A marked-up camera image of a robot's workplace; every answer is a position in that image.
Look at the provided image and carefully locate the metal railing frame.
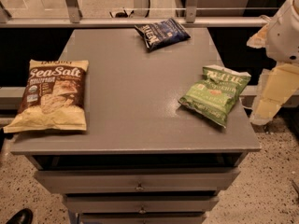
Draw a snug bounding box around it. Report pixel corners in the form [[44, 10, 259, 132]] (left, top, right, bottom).
[[0, 0, 299, 29]]

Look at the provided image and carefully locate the green jalapeno chip bag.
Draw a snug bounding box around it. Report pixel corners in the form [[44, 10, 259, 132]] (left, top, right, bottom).
[[178, 64, 251, 127]]

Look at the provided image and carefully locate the bottom grey drawer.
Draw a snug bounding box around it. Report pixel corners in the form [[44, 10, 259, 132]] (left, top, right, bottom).
[[80, 213, 206, 224]]

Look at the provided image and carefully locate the grey drawer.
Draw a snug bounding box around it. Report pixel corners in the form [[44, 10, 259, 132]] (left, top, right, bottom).
[[80, 213, 206, 224], [35, 168, 240, 194], [64, 193, 219, 214]]

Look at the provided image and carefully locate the middle grey drawer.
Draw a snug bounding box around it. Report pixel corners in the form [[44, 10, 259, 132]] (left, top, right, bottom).
[[64, 193, 219, 214]]

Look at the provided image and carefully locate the black shoe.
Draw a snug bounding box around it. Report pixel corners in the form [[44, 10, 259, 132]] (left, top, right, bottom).
[[6, 208, 33, 224]]

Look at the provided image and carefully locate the yellow sea salt chip bag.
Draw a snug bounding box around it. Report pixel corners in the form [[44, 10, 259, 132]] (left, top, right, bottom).
[[4, 60, 89, 133]]

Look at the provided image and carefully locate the top grey drawer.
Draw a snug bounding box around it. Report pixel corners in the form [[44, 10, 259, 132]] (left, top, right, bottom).
[[35, 168, 240, 194]]

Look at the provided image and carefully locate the grey drawer cabinet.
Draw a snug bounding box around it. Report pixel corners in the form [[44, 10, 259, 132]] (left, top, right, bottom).
[[9, 27, 262, 224]]

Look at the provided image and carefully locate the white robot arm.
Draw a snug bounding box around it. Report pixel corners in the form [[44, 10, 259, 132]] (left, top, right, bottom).
[[247, 0, 299, 125]]

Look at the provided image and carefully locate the blue chip bag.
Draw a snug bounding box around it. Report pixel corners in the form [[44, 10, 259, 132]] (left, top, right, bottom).
[[135, 19, 190, 51]]

